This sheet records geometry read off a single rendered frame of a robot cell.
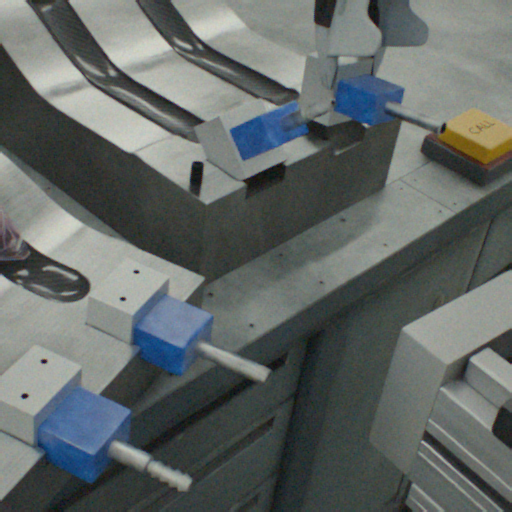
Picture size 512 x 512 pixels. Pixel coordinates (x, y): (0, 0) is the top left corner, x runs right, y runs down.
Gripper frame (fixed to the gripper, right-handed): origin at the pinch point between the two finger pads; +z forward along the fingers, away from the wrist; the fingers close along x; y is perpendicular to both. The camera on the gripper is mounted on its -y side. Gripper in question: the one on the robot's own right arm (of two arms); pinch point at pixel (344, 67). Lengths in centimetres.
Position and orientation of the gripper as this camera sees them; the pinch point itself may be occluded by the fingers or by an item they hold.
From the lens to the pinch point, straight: 88.0
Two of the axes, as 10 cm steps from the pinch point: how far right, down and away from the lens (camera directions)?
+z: -1.3, 8.9, 4.5
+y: 7.3, 3.9, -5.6
